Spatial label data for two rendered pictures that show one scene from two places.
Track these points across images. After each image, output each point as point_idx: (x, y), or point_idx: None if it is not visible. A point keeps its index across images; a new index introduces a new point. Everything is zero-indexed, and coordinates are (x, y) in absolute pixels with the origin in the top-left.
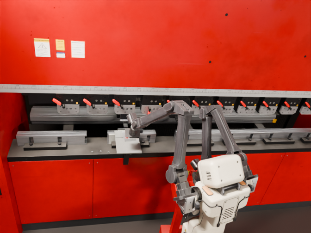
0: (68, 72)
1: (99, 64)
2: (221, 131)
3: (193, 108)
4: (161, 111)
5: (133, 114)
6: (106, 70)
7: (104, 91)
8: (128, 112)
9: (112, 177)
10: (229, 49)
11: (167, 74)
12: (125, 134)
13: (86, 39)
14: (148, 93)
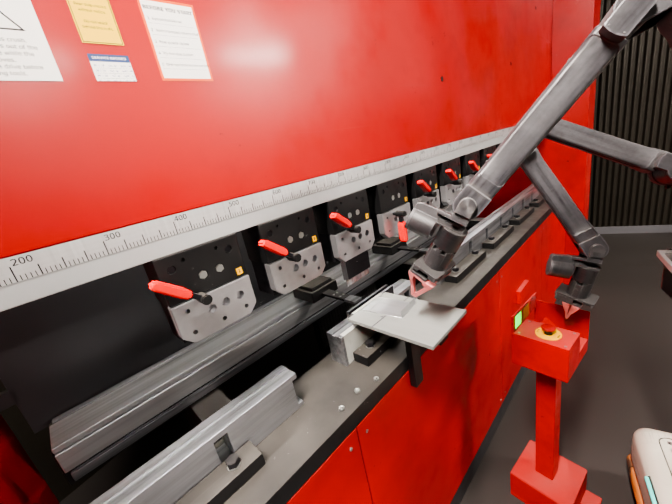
0: (172, 150)
1: (262, 101)
2: (596, 142)
3: (447, 191)
4: (572, 79)
5: (424, 203)
6: (286, 122)
7: (300, 200)
8: (365, 244)
9: (403, 444)
10: (455, 50)
11: (398, 116)
12: (422, 281)
13: (197, 0)
14: (383, 178)
